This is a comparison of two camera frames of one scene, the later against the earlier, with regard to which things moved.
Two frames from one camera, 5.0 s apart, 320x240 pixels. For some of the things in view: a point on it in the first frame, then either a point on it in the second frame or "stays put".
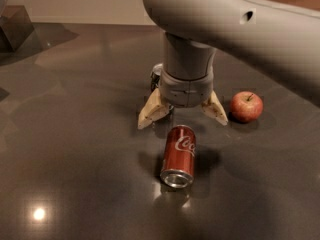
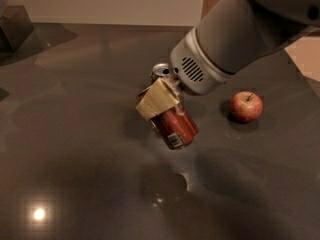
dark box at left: (15, 26) stays put
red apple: (246, 106) stays put
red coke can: (178, 158) → (176, 126)
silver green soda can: (155, 75) stays put
